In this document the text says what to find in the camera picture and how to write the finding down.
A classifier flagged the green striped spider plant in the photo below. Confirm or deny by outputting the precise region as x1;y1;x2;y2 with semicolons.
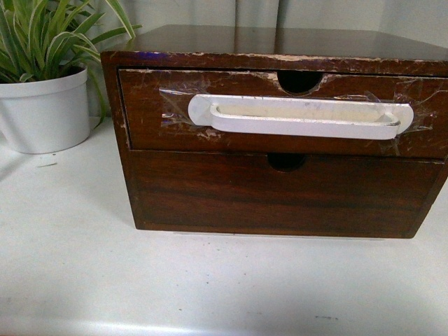
0;0;143;124

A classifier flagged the white plant pot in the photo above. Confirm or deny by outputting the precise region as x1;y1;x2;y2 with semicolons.
1;68;90;154

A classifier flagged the white drawer handle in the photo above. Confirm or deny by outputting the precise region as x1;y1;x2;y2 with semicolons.
188;94;414;140

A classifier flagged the wooden drawer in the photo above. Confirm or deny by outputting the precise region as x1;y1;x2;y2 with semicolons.
122;151;447;238
119;69;447;159

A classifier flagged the dark wooden drawer cabinet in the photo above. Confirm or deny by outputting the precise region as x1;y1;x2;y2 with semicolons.
100;24;448;239

